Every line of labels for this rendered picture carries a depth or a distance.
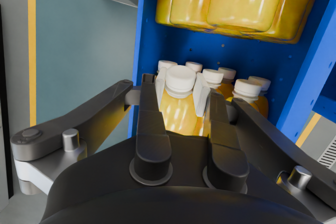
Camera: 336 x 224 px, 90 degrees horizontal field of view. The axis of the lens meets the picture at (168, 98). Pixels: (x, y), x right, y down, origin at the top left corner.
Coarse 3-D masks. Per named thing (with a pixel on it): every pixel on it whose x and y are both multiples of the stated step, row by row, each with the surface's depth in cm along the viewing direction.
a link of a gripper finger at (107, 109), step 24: (96, 96) 11; (120, 96) 12; (48, 120) 7; (72, 120) 8; (96, 120) 9; (120, 120) 13; (24, 144) 6; (48, 144) 6; (96, 144) 9; (24, 192) 7
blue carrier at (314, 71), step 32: (320, 0) 26; (160, 32) 35; (192, 32) 39; (320, 32) 15; (224, 64) 41; (256, 64) 37; (288, 64) 31; (320, 64) 16; (288, 96) 18; (128, 128) 33; (288, 128) 19
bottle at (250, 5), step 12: (216, 0) 18; (228, 0) 17; (240, 0) 16; (252, 0) 16; (264, 0) 16; (276, 0) 17; (216, 12) 18; (228, 12) 17; (240, 12) 17; (252, 12) 16; (264, 12) 17; (216, 24) 19; (228, 24) 18; (240, 24) 17; (252, 24) 17; (264, 24) 17
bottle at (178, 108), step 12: (168, 96) 22; (180, 96) 22; (192, 96) 23; (168, 108) 22; (180, 108) 22; (192, 108) 23; (168, 120) 23; (180, 120) 23; (192, 120) 24; (180, 132) 24; (192, 132) 26
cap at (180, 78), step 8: (168, 72) 21; (176, 72) 21; (184, 72) 22; (192, 72) 22; (168, 80) 21; (176, 80) 20; (184, 80) 20; (192, 80) 21; (176, 88) 21; (184, 88) 21
